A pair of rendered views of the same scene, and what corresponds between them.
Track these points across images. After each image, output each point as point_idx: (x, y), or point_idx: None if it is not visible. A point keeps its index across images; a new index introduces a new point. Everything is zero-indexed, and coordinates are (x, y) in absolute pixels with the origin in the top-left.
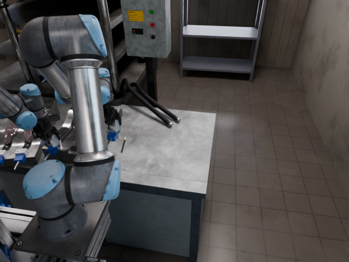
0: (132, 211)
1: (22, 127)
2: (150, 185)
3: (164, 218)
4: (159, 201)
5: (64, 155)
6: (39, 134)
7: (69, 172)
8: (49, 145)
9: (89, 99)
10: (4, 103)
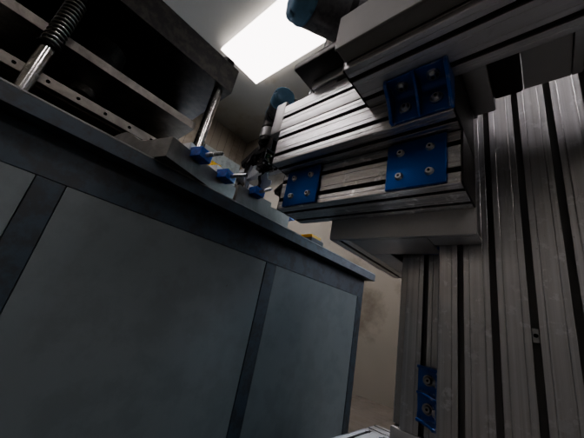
0: (308, 328)
1: None
2: (348, 260)
3: (334, 335)
4: (335, 301)
5: (263, 208)
6: (268, 158)
7: None
8: (248, 186)
9: None
10: None
